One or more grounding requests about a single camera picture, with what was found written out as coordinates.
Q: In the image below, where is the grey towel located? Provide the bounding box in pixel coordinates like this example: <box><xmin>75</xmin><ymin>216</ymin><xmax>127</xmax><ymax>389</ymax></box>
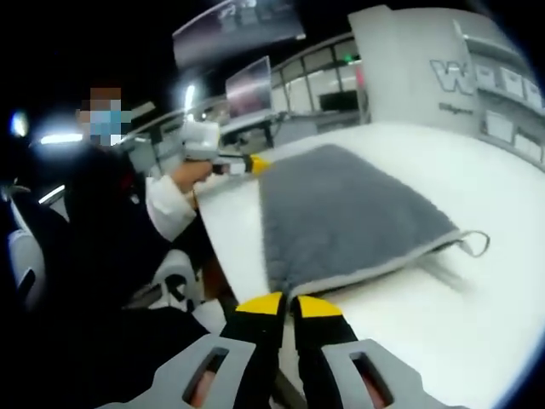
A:
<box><xmin>257</xmin><ymin>143</ymin><xmax>491</xmax><ymax>302</ymax></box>

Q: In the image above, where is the person's left hand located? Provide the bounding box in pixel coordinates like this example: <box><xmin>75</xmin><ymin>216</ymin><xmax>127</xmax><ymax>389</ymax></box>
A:
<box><xmin>168</xmin><ymin>160</ymin><xmax>214</xmax><ymax>195</ymax></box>

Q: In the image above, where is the grey standing desk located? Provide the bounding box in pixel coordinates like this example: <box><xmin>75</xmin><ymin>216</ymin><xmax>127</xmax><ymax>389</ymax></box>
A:
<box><xmin>212</xmin><ymin>111</ymin><xmax>324</xmax><ymax>148</ymax></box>

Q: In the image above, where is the smaller lit monitor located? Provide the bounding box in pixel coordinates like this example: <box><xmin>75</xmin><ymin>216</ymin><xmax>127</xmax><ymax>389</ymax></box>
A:
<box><xmin>224</xmin><ymin>56</ymin><xmax>273</xmax><ymax>120</ymax></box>

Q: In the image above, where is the dark switched-off monitor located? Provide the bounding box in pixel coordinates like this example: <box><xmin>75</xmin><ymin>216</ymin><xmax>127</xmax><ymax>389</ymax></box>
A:
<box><xmin>318</xmin><ymin>89</ymin><xmax>361</xmax><ymax>112</ymax></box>

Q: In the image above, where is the large lit monitor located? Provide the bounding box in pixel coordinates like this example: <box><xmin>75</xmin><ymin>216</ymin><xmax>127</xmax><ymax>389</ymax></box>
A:
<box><xmin>172</xmin><ymin>0</ymin><xmax>307</xmax><ymax>72</ymax></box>

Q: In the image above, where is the glass office partition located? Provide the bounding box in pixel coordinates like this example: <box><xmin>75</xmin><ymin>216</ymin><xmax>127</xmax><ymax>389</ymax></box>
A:
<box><xmin>270</xmin><ymin>36</ymin><xmax>363</xmax><ymax>114</ymax></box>

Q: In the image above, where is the person's body dark clothing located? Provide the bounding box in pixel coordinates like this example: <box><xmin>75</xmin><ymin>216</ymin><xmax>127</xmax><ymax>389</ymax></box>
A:
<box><xmin>63</xmin><ymin>144</ymin><xmax>239</xmax><ymax>409</ymax></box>

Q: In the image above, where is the grey metal shelf unit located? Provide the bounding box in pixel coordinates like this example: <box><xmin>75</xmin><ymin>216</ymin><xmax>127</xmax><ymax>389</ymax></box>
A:
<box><xmin>453</xmin><ymin>19</ymin><xmax>545</xmax><ymax>163</ymax></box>

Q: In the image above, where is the row of white storage boxes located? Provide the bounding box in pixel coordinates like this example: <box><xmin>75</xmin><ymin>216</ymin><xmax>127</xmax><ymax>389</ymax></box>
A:
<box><xmin>479</xmin><ymin>70</ymin><xmax>545</xmax><ymax>158</ymax></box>

